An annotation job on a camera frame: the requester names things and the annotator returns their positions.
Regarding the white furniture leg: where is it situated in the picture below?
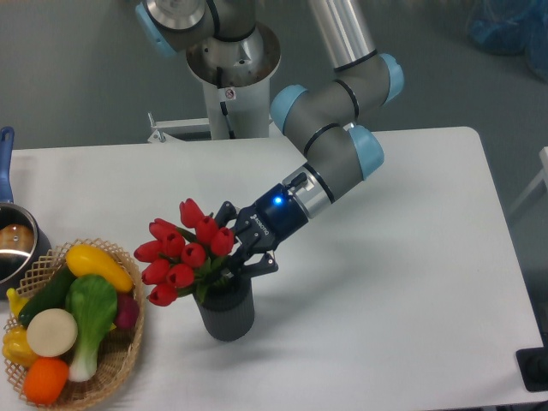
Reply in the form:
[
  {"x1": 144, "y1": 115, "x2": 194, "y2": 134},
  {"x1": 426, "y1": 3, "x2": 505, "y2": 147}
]
[{"x1": 510, "y1": 146, "x2": 547, "y2": 217}]

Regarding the purple red radish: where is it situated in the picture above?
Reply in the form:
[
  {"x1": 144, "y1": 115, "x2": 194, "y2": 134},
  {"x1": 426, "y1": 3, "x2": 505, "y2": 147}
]
[{"x1": 113, "y1": 294, "x2": 140, "y2": 330}]

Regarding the yellow bell pepper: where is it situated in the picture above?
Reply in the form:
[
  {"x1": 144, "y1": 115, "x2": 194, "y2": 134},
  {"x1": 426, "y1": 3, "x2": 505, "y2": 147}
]
[{"x1": 3, "y1": 325, "x2": 39, "y2": 368}]

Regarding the round cream white vegetable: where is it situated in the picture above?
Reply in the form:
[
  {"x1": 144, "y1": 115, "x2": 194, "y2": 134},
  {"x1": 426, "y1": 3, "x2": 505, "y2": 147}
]
[{"x1": 27, "y1": 308, "x2": 78, "y2": 357}]

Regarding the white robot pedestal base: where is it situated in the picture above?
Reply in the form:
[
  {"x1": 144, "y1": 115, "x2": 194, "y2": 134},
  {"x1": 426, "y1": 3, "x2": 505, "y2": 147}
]
[{"x1": 135, "y1": 1, "x2": 281, "y2": 140}]

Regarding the blue plastic bag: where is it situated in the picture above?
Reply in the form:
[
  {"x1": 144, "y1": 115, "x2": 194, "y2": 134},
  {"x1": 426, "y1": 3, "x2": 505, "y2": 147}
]
[{"x1": 466, "y1": 1, "x2": 547, "y2": 81}]

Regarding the red tulip bouquet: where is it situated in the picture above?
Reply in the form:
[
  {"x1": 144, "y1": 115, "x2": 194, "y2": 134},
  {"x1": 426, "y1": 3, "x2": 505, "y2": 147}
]
[{"x1": 134, "y1": 199, "x2": 235, "y2": 307}]

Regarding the blue handled saucepan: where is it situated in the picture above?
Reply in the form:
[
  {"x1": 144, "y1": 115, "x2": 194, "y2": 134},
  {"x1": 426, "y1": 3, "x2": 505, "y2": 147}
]
[{"x1": 1, "y1": 126, "x2": 51, "y2": 301}]

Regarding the green bok choy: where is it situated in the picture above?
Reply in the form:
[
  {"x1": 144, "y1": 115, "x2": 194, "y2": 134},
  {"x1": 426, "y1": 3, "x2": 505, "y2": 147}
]
[{"x1": 65, "y1": 274, "x2": 117, "y2": 383}]

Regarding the yellow banana tip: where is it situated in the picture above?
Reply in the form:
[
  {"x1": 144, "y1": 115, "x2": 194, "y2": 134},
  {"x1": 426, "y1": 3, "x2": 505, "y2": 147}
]
[{"x1": 6, "y1": 288, "x2": 29, "y2": 318}]

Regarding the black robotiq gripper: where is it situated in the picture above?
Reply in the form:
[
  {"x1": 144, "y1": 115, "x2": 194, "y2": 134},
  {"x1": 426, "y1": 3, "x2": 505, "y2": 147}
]
[{"x1": 214, "y1": 184, "x2": 308, "y2": 277}]

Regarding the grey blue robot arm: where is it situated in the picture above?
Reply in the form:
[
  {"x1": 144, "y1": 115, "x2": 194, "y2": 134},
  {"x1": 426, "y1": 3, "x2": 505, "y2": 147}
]
[{"x1": 211, "y1": 1, "x2": 404, "y2": 280}]

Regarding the orange fruit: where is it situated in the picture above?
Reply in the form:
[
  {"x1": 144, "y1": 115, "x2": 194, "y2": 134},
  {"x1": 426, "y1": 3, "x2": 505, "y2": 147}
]
[{"x1": 23, "y1": 357, "x2": 69, "y2": 405}]

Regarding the woven wicker basket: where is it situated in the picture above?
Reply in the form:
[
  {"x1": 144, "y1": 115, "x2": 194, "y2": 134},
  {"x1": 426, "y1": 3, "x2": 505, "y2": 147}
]
[{"x1": 1, "y1": 239, "x2": 146, "y2": 410}]

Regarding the dark grey ribbed vase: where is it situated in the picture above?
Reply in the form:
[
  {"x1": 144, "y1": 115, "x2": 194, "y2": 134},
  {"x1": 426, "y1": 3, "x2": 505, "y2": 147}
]
[{"x1": 194, "y1": 278, "x2": 255, "y2": 342}]

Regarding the yellow squash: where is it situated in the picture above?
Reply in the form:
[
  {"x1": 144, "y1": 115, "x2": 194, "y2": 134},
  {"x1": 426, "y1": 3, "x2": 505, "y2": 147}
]
[{"x1": 65, "y1": 244, "x2": 134, "y2": 293}]

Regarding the dark green cucumber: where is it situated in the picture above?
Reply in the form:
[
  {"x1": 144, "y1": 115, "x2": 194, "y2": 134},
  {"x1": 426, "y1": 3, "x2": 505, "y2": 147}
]
[{"x1": 17, "y1": 265, "x2": 76, "y2": 328}]

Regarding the black device at table edge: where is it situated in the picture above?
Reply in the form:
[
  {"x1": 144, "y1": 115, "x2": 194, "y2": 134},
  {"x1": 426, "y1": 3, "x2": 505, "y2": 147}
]
[{"x1": 515, "y1": 347, "x2": 547, "y2": 392}]

